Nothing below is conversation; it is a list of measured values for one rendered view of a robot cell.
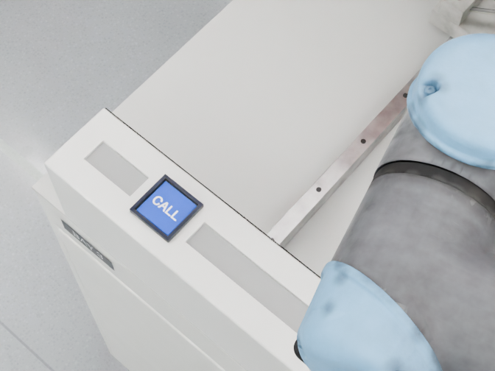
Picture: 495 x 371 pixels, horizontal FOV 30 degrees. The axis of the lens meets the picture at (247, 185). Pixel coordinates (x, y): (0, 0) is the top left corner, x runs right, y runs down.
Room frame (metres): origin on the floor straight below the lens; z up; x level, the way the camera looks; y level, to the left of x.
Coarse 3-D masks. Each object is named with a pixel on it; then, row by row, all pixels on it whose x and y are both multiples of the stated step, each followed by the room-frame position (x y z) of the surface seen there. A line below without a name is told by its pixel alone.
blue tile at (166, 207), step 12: (156, 192) 0.43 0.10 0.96; (168, 192) 0.43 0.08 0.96; (144, 204) 0.41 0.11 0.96; (156, 204) 0.41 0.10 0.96; (168, 204) 0.41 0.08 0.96; (180, 204) 0.41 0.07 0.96; (192, 204) 0.41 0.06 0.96; (144, 216) 0.40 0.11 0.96; (156, 216) 0.40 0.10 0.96; (168, 216) 0.40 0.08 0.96; (180, 216) 0.40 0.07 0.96; (168, 228) 0.39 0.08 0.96
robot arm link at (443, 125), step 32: (448, 64) 0.26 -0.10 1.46; (480, 64) 0.26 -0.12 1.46; (416, 96) 0.25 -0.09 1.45; (448, 96) 0.24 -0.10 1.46; (480, 96) 0.24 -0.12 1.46; (416, 128) 0.24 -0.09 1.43; (448, 128) 0.23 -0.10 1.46; (480, 128) 0.22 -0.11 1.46; (384, 160) 0.23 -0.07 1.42; (416, 160) 0.22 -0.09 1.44; (448, 160) 0.22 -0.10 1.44; (480, 160) 0.21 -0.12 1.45
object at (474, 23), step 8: (440, 0) 0.75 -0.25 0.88; (488, 0) 0.75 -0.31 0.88; (488, 8) 0.74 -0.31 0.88; (432, 16) 0.73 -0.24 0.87; (440, 16) 0.73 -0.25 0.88; (472, 16) 0.72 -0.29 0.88; (480, 16) 0.72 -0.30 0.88; (488, 16) 0.72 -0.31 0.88; (440, 24) 0.72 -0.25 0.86; (448, 24) 0.72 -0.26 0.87; (456, 24) 0.71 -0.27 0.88; (464, 24) 0.71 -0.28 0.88; (472, 24) 0.71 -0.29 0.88; (480, 24) 0.71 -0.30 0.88; (488, 24) 0.71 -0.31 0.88; (448, 32) 0.72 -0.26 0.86; (456, 32) 0.71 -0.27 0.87; (464, 32) 0.70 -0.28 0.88; (472, 32) 0.70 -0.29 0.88; (480, 32) 0.70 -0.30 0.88; (488, 32) 0.70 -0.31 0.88
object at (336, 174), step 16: (400, 96) 0.62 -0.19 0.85; (384, 112) 0.60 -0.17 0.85; (400, 112) 0.60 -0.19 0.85; (368, 128) 0.57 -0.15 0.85; (384, 128) 0.57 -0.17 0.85; (352, 144) 0.55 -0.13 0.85; (368, 144) 0.55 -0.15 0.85; (336, 160) 0.53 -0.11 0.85; (352, 160) 0.53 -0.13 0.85; (320, 176) 0.51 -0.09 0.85; (336, 176) 0.51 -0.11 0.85; (320, 192) 0.48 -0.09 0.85; (304, 208) 0.46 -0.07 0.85; (288, 224) 0.44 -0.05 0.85; (304, 224) 0.45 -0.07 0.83; (288, 240) 0.43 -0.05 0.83
